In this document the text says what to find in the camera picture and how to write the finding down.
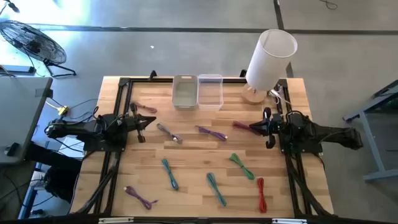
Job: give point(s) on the white shade table lamp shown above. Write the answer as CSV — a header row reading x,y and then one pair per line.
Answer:
x,y
270,59

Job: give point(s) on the silver metal bracket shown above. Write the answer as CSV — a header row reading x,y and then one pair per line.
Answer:
x,y
115,220
289,221

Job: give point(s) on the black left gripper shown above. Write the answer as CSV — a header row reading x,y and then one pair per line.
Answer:
x,y
133,122

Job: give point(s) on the blue-gray metal table frame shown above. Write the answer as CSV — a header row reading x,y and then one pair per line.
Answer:
x,y
372,143

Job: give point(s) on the clear plastic bin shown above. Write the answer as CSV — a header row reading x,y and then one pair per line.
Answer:
x,y
210,93

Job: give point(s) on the black floor fan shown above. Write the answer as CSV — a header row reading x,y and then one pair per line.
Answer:
x,y
34,46

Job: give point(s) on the small black device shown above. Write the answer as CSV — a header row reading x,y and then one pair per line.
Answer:
x,y
12,149

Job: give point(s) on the yellow power plug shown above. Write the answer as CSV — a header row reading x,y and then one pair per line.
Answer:
x,y
63,110

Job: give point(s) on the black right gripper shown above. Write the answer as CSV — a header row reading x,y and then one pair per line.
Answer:
x,y
273,124

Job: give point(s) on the white paper sheet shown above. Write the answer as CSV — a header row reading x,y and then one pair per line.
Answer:
x,y
73,147

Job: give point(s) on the gray side table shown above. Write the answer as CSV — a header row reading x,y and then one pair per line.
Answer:
x,y
18,118

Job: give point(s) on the black bulky equipment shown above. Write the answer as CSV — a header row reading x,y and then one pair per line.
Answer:
x,y
62,180

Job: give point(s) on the gray plastic bin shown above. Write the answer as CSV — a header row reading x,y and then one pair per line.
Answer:
x,y
185,93

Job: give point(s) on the black aluminium table frame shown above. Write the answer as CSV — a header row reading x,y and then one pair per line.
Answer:
x,y
161,80

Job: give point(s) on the gray power strip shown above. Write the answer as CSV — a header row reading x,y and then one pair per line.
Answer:
x,y
18,69

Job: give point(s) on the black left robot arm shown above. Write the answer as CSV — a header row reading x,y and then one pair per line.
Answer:
x,y
81,128

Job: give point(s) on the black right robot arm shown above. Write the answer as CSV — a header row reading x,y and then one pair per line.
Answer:
x,y
329,133

